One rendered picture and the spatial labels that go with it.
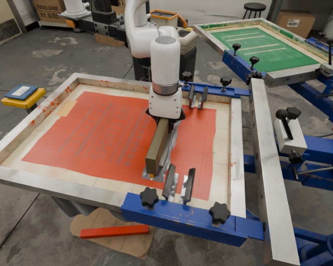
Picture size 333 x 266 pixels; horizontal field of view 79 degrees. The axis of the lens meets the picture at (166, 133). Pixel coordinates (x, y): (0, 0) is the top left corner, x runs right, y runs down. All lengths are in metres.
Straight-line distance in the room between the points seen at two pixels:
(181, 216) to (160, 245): 1.02
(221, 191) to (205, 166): 0.09
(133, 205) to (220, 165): 0.30
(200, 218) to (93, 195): 0.28
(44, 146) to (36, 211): 1.12
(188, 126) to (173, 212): 0.36
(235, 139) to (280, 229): 0.31
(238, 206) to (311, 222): 1.35
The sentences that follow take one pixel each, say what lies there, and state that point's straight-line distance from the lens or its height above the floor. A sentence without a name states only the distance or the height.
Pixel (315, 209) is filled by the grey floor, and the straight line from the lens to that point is 1.97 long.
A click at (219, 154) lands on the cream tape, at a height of 0.96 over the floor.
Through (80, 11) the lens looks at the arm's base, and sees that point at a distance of 1.42.
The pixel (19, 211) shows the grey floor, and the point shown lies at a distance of 1.95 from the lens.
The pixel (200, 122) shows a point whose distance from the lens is 0.79.
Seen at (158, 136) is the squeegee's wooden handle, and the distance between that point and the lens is 0.59.
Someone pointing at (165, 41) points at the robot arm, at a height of 1.30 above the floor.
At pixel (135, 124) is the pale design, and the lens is 0.78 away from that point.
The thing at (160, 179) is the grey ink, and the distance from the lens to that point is 0.62.
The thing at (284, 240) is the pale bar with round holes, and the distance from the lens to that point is 0.52.
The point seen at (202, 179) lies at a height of 0.96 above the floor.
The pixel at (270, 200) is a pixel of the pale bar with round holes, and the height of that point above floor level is 1.04.
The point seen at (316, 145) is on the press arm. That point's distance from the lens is 0.73.
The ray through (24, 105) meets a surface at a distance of 1.07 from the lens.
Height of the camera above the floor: 1.49
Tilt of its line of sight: 46 degrees down
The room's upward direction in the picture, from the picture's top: straight up
